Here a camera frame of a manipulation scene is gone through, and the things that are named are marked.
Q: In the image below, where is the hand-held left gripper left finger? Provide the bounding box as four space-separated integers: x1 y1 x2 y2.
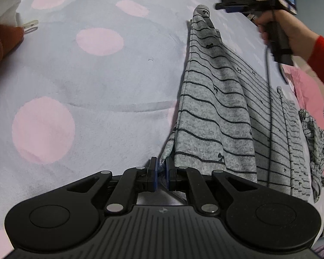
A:
65 156 159 216

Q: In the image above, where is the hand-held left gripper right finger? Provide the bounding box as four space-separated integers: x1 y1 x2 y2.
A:
165 158 259 216

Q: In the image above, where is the grey striped shirt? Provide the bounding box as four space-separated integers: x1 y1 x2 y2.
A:
159 4 313 203

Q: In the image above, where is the person's right hand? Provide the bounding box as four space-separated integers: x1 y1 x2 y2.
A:
256 10 319 58

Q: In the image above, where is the pink pillow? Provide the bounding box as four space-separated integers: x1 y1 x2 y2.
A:
282 64 324 176

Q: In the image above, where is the grey pink-dotted bed blanket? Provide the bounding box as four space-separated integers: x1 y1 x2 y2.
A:
0 0 324 259

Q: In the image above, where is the grey ruffled striped garment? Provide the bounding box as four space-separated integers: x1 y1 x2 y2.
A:
298 109 324 203

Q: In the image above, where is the clothespin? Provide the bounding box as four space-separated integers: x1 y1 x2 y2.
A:
22 20 39 32

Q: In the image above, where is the rust orange towel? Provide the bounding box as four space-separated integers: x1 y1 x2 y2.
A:
0 23 25 76

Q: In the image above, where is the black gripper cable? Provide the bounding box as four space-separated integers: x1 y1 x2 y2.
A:
264 44 290 193

